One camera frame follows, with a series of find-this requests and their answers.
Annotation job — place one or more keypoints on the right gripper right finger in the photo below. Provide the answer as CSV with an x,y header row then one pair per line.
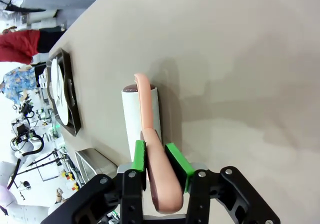
x,y
215,199

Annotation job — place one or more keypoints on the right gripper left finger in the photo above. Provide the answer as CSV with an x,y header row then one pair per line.
x,y
130,199

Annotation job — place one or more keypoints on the pink lint roller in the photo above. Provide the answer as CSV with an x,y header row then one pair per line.
x,y
165,179

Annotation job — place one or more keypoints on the dark brown serving tray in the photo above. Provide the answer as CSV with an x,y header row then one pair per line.
x,y
75,124

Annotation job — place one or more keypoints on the white round plate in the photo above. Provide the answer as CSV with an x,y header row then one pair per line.
x,y
60,109

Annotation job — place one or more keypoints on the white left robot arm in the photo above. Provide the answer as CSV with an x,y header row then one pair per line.
x,y
25,214

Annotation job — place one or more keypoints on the stainless steel rectangular tray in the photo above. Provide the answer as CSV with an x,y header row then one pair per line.
x,y
87,164

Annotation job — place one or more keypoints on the yellow emergency stop box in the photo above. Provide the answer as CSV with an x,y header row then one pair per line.
x,y
69,176

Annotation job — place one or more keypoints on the background robot with green gripper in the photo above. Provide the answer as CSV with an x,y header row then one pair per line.
x,y
23,149

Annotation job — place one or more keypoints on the person in blue floral shirt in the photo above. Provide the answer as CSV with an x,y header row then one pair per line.
x,y
17,81

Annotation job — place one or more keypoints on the person in red top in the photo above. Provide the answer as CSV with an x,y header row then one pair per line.
x,y
20,45

